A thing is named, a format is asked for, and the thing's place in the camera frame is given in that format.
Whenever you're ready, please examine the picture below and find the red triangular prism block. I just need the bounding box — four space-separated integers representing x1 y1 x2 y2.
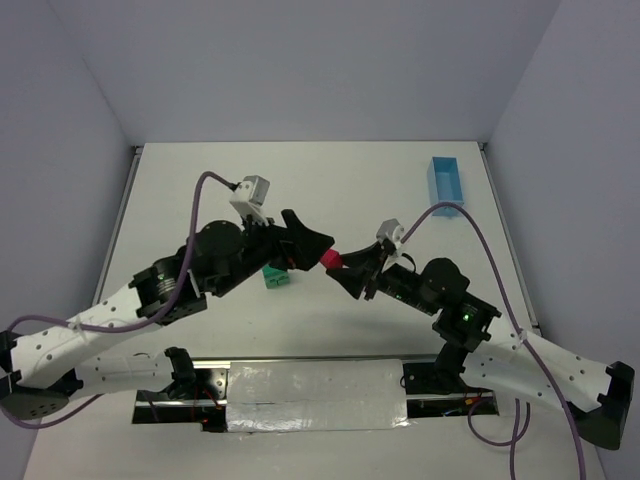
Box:
320 249 343 270

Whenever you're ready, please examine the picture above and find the green rectangular block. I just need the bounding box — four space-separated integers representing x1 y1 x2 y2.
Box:
262 266 288 283

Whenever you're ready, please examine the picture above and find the blue plastic box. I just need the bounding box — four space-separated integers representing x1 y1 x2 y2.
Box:
427 156 464 207

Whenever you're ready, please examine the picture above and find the green castle notched block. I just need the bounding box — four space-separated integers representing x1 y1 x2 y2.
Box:
265 273 290 289

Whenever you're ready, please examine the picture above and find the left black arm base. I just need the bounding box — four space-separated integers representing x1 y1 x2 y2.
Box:
131 359 231 433

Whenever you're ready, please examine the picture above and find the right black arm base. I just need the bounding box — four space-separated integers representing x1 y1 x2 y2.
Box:
400 344 489 396

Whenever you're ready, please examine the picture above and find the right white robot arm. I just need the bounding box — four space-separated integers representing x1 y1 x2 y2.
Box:
321 241 635 450

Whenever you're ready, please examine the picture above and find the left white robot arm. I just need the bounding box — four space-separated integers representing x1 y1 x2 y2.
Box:
1 209 334 428

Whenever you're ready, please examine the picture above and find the silver tape covered panel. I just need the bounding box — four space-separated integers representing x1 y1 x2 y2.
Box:
226 359 409 433

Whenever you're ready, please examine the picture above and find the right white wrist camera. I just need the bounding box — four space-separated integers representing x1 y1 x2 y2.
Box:
376 218 405 251

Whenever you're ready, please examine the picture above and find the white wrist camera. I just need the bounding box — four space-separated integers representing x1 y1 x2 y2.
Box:
229 175 270 225
376 218 405 251

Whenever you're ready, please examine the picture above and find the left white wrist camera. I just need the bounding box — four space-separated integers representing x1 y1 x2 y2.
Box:
229 175 270 225

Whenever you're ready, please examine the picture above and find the aluminium rail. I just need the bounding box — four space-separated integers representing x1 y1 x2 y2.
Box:
192 354 437 368

